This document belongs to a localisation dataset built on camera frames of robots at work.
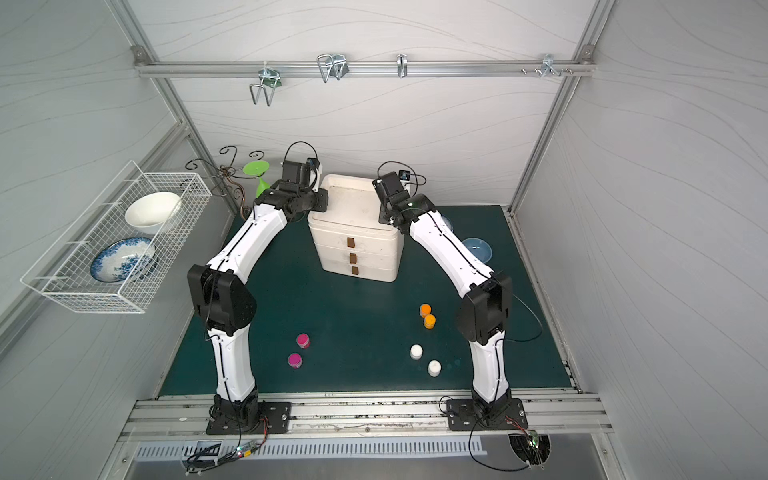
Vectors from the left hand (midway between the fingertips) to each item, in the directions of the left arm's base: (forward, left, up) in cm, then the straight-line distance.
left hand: (325, 195), depth 91 cm
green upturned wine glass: (+2, +19, +8) cm, 21 cm away
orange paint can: (-26, -32, -23) cm, 47 cm away
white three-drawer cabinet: (-14, -9, -4) cm, 17 cm away
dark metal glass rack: (+3, +29, +6) cm, 30 cm away
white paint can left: (-39, -28, -23) cm, 54 cm away
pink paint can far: (-37, +4, -22) cm, 43 cm away
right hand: (-6, -22, +1) cm, 23 cm away
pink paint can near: (-42, +5, -23) cm, 49 cm away
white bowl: (-15, +41, +7) cm, 44 cm away
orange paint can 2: (-30, -33, -23) cm, 50 cm away
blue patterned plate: (-31, +38, +8) cm, 50 cm away
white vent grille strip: (-62, -3, -26) cm, 67 cm away
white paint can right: (-44, -33, -23) cm, 59 cm away
